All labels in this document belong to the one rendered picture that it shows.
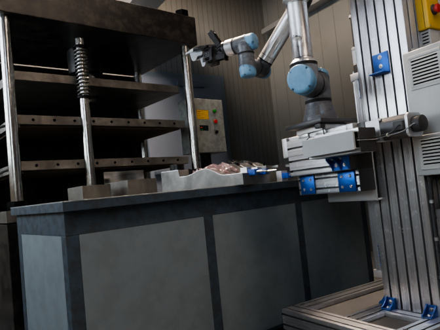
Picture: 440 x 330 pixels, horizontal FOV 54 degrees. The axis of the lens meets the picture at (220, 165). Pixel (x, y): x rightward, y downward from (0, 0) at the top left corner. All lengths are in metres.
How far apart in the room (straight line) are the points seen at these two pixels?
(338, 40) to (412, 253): 3.49
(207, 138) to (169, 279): 1.52
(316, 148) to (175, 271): 0.79
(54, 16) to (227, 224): 1.49
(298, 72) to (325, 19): 3.45
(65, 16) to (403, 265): 2.14
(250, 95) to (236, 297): 3.80
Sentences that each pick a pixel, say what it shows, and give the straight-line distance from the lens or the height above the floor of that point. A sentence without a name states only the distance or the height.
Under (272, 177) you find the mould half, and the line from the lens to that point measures 2.34.
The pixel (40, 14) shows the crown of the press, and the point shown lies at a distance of 2.65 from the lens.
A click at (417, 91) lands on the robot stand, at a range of 1.78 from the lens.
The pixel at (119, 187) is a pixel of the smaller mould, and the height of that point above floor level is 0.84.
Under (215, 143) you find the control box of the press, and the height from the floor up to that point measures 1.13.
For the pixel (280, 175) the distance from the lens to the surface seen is 2.31.
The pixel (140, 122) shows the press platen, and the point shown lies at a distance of 2.83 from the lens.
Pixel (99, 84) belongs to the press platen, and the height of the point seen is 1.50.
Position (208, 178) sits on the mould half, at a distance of 2.14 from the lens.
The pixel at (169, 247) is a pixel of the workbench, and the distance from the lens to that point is 1.89.
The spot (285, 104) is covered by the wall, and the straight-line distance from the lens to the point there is 5.61.
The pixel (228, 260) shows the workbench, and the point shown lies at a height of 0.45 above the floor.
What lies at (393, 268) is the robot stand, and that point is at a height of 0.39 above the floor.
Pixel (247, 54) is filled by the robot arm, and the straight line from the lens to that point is 1.99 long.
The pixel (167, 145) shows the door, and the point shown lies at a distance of 4.81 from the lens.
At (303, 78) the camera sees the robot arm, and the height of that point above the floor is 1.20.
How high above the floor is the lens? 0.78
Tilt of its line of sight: 3 degrees up
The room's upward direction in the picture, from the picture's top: 6 degrees counter-clockwise
